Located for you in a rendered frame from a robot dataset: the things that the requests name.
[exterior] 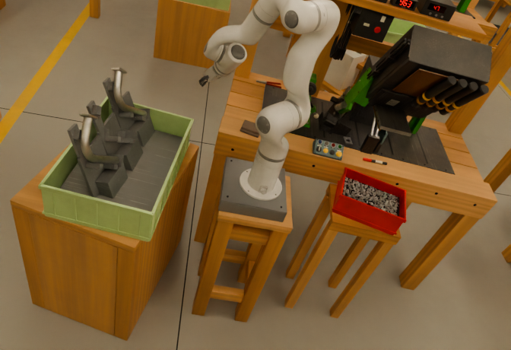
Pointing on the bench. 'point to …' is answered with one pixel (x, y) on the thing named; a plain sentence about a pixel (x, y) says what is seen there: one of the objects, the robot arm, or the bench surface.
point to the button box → (328, 149)
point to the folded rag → (249, 128)
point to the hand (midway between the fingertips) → (209, 78)
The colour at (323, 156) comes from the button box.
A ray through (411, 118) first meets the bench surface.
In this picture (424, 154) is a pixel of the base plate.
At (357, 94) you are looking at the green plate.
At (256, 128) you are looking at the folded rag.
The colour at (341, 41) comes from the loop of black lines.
